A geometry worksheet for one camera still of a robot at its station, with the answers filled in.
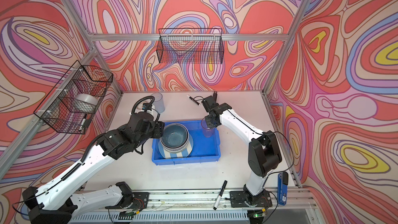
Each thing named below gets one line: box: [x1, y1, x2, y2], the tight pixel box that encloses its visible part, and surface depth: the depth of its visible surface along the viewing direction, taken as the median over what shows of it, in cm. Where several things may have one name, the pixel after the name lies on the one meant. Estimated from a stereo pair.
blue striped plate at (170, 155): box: [158, 133, 194, 160], surface depth 86 cm
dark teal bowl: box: [160, 124, 189, 149], surface depth 85 cm
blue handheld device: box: [277, 171, 289, 206], surface depth 75 cm
